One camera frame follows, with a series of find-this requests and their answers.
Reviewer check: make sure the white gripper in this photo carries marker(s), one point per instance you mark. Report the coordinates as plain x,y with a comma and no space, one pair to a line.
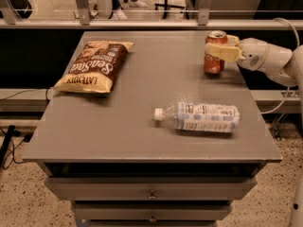
254,53

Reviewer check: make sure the red coke can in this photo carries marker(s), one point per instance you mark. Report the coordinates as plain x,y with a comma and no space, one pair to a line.
213,65

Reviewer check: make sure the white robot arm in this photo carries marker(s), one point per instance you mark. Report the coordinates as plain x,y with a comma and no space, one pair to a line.
280,65

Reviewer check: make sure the clear plastic water bottle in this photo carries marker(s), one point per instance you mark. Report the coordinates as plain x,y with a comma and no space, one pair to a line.
188,116

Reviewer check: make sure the brown sea salt chip bag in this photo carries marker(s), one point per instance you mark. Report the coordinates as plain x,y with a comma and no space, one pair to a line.
96,68

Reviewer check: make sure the grey drawer cabinet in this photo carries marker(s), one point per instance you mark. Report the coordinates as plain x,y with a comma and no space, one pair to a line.
116,136

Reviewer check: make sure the lower grey drawer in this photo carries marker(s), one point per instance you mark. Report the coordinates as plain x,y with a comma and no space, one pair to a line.
153,211

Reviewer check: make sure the grey drawer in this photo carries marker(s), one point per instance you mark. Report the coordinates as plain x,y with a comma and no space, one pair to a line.
153,211
150,189

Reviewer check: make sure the upper grey drawer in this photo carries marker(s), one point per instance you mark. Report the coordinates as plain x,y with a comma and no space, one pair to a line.
150,189

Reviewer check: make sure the metal railing frame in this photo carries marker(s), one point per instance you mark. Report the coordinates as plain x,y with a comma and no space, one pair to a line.
202,14

